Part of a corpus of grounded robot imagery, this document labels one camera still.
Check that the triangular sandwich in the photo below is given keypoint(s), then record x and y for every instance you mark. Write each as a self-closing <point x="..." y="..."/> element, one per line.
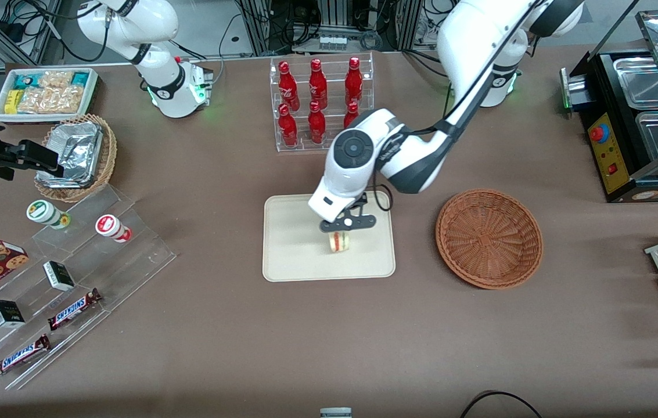
<point x="340" y="242"/>

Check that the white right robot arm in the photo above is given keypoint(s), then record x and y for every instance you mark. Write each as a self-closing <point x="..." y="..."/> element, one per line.
<point x="160" y="23"/>

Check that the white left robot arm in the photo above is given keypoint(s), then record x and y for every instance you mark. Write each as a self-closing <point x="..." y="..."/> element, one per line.
<point x="479" y="35"/>

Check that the cream plastic tray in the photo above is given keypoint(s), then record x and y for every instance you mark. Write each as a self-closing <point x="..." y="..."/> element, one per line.
<point x="294" y="249"/>

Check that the light wicker basket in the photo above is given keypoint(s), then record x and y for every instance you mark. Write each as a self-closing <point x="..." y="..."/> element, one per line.
<point x="109" y="154"/>

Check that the round brown wicker basket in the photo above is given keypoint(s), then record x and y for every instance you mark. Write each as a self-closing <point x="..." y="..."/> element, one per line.
<point x="488" y="238"/>

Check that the green lid yogurt bottle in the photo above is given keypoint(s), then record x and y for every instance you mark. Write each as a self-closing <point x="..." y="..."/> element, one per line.
<point x="43" y="212"/>

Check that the aluminium foil container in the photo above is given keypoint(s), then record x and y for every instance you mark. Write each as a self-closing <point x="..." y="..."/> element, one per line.
<point x="76" y="151"/>

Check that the yellow snack pack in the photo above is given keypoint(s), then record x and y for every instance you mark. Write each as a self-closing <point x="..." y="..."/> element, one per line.
<point x="11" y="101"/>

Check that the large clear cracker bag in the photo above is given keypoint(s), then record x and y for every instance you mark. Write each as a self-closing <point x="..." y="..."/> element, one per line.
<point x="53" y="100"/>

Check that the teal snack pack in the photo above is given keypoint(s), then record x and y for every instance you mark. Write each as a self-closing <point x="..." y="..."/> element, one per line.
<point x="24" y="81"/>
<point x="81" y="79"/>

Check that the small clear cracker bag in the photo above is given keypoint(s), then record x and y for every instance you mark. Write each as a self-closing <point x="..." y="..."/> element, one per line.
<point x="56" y="79"/>

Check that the red cola bottle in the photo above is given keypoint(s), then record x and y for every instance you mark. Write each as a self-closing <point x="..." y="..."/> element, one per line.
<point x="317" y="84"/>
<point x="353" y="81"/>
<point x="316" y="126"/>
<point x="287" y="129"/>
<point x="288" y="87"/>
<point x="351" y="113"/>

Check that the red lid yogurt bottle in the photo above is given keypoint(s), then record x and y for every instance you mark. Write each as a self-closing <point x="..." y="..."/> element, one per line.
<point x="110" y="226"/>

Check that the small black box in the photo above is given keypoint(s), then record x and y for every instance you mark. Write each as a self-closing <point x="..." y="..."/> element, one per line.
<point x="6" y="313"/>
<point x="59" y="276"/>

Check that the clear acrylic stepped stand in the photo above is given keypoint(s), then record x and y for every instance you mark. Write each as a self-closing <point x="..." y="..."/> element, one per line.
<point x="131" y="255"/>

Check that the clear acrylic bottle rack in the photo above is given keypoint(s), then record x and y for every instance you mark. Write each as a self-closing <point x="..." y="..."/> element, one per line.
<point x="334" y="78"/>

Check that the Snickers chocolate bar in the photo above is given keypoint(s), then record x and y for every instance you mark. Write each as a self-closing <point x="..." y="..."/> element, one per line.
<point x="73" y="309"/>
<point x="20" y="356"/>

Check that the white terminal strip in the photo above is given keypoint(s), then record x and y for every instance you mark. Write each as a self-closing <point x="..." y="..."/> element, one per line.
<point x="332" y="42"/>

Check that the red emergency button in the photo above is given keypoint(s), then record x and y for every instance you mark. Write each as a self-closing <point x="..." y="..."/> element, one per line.
<point x="598" y="133"/>

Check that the black food warmer machine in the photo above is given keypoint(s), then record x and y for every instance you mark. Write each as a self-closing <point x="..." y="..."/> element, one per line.
<point x="613" y="151"/>

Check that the aluminium frame rack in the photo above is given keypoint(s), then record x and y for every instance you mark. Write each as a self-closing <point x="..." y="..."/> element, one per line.
<point x="334" y="17"/>

